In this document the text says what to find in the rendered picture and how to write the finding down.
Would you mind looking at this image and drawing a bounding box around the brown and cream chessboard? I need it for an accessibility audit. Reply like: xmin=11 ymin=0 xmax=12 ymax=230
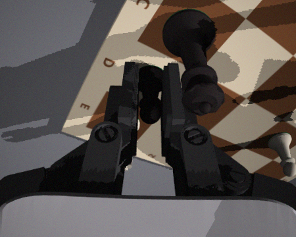
xmin=61 ymin=0 xmax=296 ymax=182

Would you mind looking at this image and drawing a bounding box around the white chess pawn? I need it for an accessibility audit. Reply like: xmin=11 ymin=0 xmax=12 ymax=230
xmin=268 ymin=132 xmax=296 ymax=177

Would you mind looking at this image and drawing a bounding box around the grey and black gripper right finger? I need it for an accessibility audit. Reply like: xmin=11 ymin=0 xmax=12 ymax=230
xmin=160 ymin=63 xmax=296 ymax=210

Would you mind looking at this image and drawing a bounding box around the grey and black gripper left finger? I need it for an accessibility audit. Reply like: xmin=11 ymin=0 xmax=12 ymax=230
xmin=0 ymin=62 xmax=139 ymax=206

